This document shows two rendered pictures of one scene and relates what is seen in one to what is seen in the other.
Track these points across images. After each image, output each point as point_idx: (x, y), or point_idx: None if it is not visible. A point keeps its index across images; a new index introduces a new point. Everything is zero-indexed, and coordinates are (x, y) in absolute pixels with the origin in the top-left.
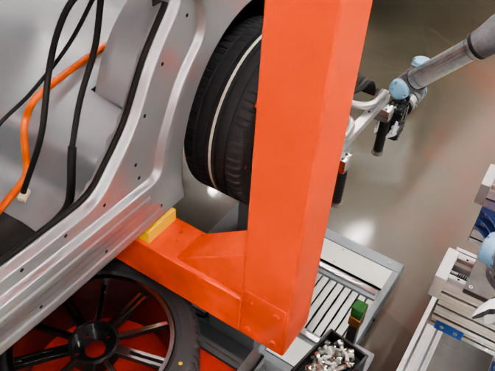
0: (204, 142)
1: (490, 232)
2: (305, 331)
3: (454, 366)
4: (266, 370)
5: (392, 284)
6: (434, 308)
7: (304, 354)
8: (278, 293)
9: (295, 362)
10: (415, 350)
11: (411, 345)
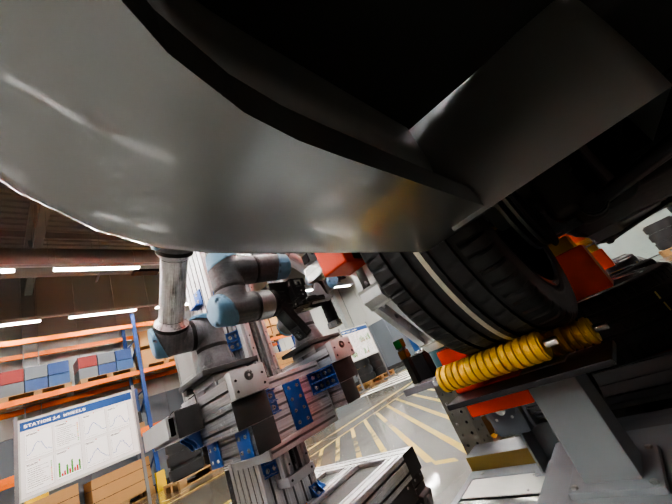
0: None
1: (275, 399)
2: (500, 501)
3: (349, 489)
4: (518, 444)
5: None
6: (354, 366)
7: (495, 487)
8: None
9: (502, 478)
10: (378, 475)
11: (379, 476)
